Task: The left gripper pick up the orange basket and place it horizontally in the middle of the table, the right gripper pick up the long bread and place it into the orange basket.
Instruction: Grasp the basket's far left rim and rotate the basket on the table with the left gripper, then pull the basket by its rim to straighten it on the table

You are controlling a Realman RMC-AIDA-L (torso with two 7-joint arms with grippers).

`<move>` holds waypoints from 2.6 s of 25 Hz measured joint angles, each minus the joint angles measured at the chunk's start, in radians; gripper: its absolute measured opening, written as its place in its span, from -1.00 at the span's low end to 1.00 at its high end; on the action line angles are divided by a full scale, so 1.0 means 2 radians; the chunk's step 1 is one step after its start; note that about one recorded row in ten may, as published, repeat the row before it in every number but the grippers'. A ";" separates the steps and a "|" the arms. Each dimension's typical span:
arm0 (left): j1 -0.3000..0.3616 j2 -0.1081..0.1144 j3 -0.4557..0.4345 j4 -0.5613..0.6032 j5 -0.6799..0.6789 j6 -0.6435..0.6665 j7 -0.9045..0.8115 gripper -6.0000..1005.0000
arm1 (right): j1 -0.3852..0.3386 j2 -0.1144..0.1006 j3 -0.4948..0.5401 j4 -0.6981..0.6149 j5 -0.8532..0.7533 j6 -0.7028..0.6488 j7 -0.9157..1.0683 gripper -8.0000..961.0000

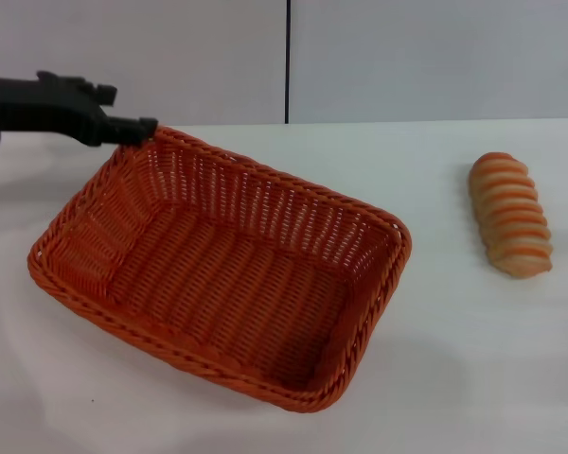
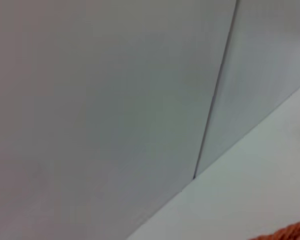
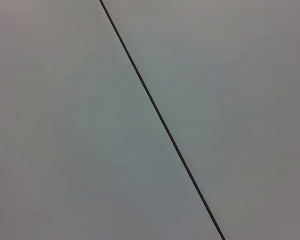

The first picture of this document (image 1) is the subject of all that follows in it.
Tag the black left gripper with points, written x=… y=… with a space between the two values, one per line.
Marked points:
x=38 y=106

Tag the orange woven plastic basket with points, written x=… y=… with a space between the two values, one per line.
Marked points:
x=227 y=284

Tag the striped orange and cream bread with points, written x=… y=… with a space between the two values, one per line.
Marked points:
x=511 y=217

